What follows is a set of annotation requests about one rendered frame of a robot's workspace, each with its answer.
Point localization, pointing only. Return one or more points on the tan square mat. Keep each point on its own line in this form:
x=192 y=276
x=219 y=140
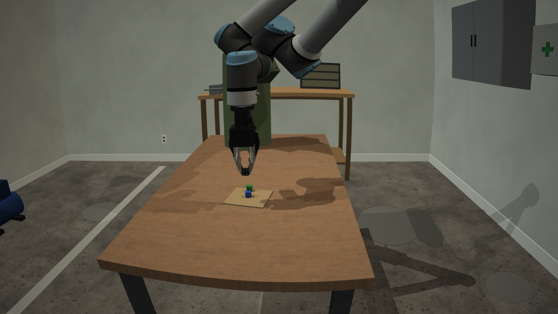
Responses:
x=258 y=200

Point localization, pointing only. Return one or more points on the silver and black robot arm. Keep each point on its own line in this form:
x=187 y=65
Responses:
x=252 y=42

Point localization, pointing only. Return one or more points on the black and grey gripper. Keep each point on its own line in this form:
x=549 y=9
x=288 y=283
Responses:
x=242 y=134

